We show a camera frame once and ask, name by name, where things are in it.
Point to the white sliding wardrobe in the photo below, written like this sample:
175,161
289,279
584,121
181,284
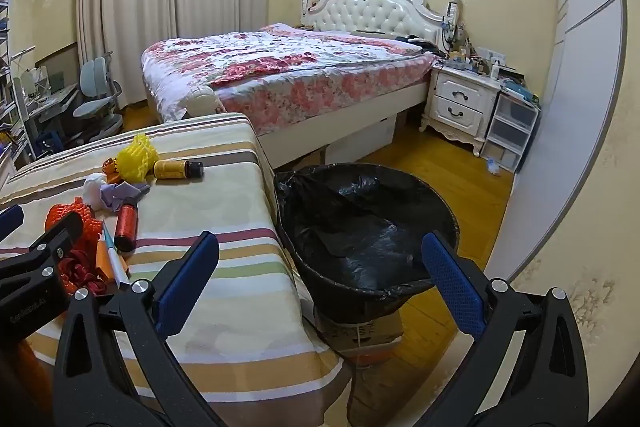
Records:
575,57

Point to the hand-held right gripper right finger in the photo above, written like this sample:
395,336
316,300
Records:
452,282

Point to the grey blue desk chair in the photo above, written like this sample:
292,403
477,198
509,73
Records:
95,72

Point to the orange plastic wrapper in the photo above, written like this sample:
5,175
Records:
110,169

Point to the purple paper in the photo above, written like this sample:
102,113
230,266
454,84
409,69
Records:
120,194

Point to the orange foam fruit net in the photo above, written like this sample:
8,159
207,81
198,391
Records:
92,229

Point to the striped cloth covered table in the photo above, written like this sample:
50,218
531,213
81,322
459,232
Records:
225,207

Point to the white storage box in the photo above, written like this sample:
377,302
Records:
360,144

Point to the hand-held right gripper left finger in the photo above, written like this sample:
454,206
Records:
187,279

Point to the person's left forearm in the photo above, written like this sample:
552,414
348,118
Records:
27,357

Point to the white bed with tufted headboard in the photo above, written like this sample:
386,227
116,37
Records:
370,14

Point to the white study desk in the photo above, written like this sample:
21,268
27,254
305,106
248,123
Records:
55,99

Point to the white tissue ball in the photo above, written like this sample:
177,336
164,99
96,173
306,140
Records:
95,189

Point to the small red bottle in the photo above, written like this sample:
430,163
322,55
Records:
126,227

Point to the white nightstand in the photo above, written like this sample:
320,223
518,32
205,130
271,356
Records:
460,99

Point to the cardboard box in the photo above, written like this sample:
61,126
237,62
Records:
360,332

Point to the cluster of small bottles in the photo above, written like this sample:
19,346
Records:
470,57

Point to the stack of books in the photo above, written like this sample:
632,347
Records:
520,92

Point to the dark cloth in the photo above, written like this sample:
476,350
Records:
417,46

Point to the white teal long box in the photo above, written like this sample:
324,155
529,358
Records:
120,269

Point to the small blue white scrap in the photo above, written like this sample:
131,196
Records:
493,168

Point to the white bookshelf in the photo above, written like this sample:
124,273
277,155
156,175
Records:
7,57

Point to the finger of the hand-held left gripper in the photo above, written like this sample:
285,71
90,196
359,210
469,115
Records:
10,219
65,232

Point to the brown bottle with black cap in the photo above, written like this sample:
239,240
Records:
172,169

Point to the small orange box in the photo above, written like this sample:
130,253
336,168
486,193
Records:
103,262

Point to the floral blanket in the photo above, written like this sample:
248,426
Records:
300,62

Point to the clear plastic drawer unit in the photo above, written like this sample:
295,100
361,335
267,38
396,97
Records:
510,127

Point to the trash bin with black bag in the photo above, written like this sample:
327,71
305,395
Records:
360,227

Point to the cream ribbed ball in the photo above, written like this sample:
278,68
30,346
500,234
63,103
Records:
202,102

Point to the yellow foam fruit net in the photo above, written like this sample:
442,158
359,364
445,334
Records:
137,157

